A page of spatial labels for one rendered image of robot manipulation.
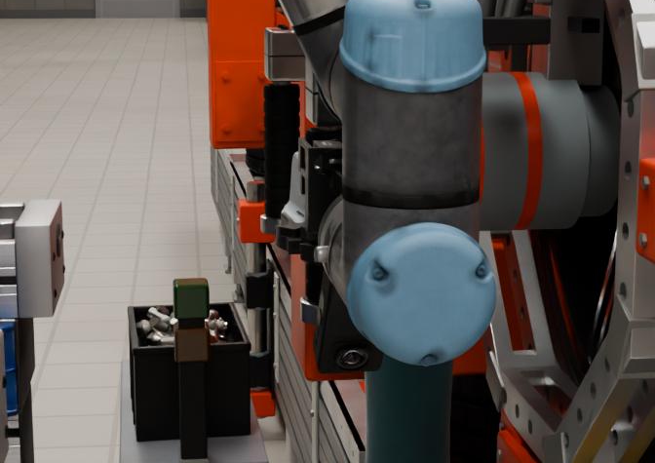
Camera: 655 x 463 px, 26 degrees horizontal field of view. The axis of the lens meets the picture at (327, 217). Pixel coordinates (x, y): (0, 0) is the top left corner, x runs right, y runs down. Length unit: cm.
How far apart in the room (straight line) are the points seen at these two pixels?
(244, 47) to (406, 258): 284
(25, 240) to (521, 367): 50
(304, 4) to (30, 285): 59
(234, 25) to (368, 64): 281
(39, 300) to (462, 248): 70
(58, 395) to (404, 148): 268
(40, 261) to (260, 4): 225
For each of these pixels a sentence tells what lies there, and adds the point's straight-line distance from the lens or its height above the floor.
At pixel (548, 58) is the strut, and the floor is 93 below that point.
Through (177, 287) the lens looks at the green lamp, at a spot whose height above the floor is 66.
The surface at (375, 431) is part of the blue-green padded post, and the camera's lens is 142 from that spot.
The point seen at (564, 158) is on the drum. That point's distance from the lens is 121.
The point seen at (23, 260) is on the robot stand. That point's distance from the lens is 136.
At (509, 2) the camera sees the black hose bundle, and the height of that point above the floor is 99.
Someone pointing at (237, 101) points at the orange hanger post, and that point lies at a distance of 355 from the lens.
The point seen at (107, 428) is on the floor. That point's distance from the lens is 313.
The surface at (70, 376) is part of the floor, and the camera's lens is 350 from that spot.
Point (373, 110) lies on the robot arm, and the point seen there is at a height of 95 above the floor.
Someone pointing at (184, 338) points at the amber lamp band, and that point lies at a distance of 159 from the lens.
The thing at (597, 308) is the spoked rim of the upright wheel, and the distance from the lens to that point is 144.
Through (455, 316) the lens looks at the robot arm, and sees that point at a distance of 73.
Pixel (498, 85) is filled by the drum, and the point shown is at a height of 91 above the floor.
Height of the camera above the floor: 103
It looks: 11 degrees down
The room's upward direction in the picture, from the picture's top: straight up
